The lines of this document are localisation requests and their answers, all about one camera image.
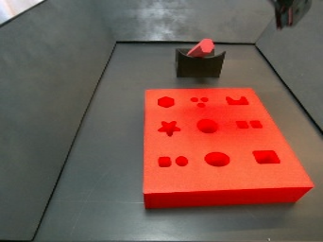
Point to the black curved holder stand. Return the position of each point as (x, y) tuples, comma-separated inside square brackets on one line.
[(191, 67)]

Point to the red hexagonal prism bar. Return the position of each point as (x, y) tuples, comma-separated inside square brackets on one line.
[(201, 49)]

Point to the red shape sorter board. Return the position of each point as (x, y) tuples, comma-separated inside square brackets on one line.
[(215, 152)]

